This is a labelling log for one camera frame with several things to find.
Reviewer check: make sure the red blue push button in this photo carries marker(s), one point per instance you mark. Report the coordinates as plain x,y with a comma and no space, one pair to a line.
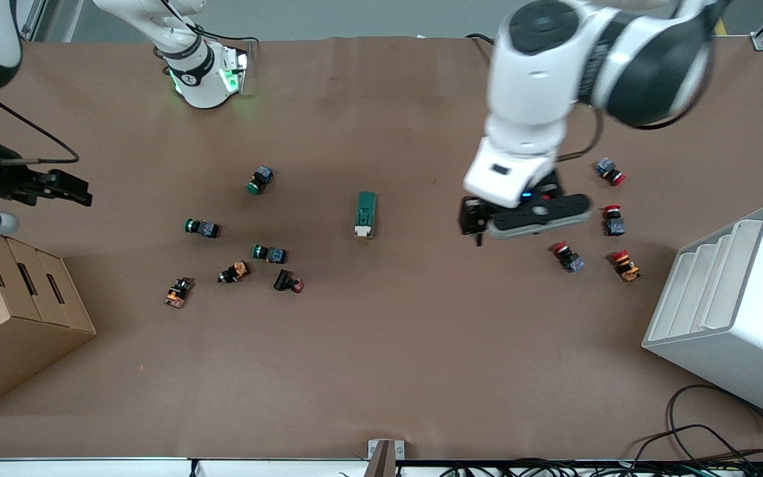
607,167
614,226
573,263

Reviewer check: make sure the grey metal bracket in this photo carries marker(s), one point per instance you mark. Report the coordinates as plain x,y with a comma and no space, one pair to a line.
381,457

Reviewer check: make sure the brown cardboard box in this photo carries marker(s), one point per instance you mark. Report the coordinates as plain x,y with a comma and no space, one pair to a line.
10,344

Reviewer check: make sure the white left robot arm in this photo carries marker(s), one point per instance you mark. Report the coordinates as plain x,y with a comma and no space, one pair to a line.
534,79

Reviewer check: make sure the red orange mushroom button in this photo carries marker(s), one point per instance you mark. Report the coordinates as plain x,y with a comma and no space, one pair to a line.
628,269

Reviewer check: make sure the silver base connector bracket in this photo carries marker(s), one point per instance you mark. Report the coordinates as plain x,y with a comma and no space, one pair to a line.
242,66

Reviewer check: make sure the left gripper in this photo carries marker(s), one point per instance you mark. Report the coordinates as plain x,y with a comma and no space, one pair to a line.
549,185

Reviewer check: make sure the black red push button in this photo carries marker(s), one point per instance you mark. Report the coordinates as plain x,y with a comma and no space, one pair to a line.
283,280

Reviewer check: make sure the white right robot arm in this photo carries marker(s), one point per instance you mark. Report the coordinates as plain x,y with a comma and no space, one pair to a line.
199,79

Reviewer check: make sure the black orange push button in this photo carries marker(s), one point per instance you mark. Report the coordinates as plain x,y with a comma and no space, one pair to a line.
176,295
236,271

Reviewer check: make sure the white stepped rack box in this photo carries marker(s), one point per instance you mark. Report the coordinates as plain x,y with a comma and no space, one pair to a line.
739,351

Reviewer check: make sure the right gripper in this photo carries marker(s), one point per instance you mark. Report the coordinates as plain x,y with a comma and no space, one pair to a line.
2,181

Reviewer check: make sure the green push button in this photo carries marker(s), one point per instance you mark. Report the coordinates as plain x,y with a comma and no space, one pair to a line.
206,229
261,177
274,254

